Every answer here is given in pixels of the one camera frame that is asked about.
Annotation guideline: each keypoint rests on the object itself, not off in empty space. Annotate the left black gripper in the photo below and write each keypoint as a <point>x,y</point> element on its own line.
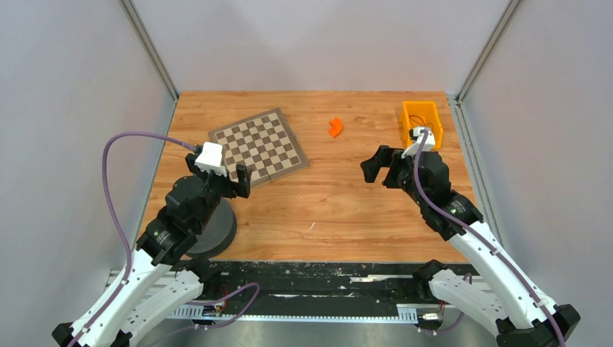
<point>244,173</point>

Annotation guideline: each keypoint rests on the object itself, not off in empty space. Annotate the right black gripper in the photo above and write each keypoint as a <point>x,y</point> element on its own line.
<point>384,157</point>

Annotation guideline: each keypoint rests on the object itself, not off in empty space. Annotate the dark grey cable spool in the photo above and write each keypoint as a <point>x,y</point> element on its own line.
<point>211,220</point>

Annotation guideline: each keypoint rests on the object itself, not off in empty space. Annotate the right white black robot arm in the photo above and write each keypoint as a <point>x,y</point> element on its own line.
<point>514,310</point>

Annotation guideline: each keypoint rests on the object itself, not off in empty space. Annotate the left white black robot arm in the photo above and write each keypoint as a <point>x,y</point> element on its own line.
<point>123,315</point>

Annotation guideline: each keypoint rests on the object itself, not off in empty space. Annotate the wooden chessboard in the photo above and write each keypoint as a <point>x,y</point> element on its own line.
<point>265,143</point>

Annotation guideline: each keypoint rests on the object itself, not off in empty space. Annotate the orange curved plastic piece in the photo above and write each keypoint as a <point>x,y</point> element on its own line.
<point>336,127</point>

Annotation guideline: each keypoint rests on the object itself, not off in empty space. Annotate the orange plastic bin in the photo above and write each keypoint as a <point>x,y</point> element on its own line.
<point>421,113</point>

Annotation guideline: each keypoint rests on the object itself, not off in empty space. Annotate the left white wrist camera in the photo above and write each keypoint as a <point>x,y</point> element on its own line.
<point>210,159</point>

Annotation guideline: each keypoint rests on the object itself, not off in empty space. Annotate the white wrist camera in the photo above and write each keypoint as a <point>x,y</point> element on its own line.
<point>422,139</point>
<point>210,159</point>

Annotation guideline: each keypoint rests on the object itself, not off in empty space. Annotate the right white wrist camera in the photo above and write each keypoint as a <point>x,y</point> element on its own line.
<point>422,139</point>

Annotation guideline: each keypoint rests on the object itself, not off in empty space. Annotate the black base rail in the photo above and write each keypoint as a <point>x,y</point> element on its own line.
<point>317,292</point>

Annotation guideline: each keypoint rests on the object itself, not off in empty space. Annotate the left aluminium frame post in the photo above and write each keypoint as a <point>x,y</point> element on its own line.
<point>143,36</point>

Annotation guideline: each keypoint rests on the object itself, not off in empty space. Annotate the aluminium frame post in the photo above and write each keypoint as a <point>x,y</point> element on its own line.
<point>143,36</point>
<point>491,43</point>

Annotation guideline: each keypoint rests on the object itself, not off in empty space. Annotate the right aluminium frame post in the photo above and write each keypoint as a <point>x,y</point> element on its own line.
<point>491,43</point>

